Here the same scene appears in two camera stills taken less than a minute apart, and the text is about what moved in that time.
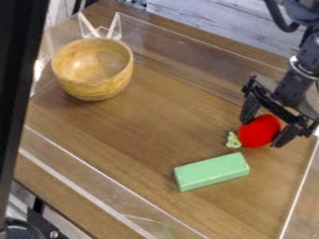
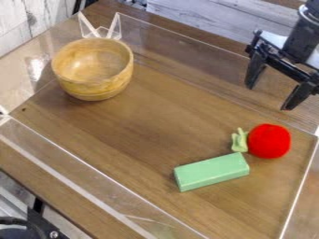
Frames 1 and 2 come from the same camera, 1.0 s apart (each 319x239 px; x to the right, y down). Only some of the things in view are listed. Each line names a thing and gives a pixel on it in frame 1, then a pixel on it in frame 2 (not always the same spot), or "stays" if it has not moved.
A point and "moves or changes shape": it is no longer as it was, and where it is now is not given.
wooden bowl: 93,67 stays
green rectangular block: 212,172 stays
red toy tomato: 260,133 moves or changes shape
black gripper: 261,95 -> 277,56
